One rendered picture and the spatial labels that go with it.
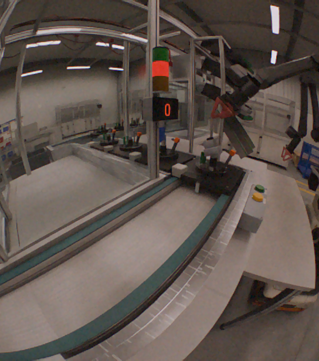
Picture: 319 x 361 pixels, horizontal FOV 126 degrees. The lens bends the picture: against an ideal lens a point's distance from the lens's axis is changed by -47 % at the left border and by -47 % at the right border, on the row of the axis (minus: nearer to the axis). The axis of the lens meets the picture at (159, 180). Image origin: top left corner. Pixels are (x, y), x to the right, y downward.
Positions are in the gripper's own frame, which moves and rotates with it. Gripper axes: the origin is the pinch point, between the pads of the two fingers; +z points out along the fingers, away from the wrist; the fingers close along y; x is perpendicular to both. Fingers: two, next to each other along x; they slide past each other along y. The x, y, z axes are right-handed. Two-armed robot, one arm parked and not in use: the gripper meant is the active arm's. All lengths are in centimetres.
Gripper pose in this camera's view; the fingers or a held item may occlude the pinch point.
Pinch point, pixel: (217, 116)
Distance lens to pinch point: 59.5
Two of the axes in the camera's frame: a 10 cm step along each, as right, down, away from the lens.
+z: -5.3, 4.3, 7.3
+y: -6.5, 3.5, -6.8
